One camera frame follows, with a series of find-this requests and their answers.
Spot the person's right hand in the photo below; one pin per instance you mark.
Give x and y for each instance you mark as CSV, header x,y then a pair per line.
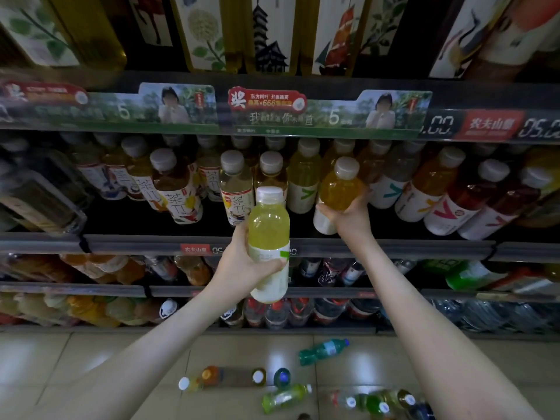
x,y
354,224

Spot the person's left hand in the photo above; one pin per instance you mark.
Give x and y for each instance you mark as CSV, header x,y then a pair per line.
x,y
241,275

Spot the yellow juice bottle white cap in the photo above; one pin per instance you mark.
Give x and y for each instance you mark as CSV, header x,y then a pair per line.
x,y
337,188

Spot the yellow-green drink bottle white label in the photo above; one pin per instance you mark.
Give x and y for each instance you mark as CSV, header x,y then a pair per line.
x,y
268,227

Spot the row of large water jugs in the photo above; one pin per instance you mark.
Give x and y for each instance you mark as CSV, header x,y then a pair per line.
x,y
297,312

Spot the amber tea bottle white cap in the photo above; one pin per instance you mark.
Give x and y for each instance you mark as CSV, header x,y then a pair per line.
x,y
259,377

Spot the orange bottle yellow cap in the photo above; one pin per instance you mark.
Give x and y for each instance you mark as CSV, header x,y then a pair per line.
x,y
210,375

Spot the dark grey store shelving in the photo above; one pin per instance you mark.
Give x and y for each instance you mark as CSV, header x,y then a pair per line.
x,y
131,245

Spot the dark blue bottle white cap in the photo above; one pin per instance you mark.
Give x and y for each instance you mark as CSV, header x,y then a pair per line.
x,y
422,411

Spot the person's right forearm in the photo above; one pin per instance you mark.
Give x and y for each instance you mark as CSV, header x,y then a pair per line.
x,y
429,345

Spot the person's left forearm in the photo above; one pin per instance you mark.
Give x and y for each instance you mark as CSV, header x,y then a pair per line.
x,y
131,371

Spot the picture shelf label strip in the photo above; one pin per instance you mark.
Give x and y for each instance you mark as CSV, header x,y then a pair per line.
x,y
332,113
105,107

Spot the red price tag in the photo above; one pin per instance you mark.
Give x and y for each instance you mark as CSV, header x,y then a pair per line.
x,y
490,125

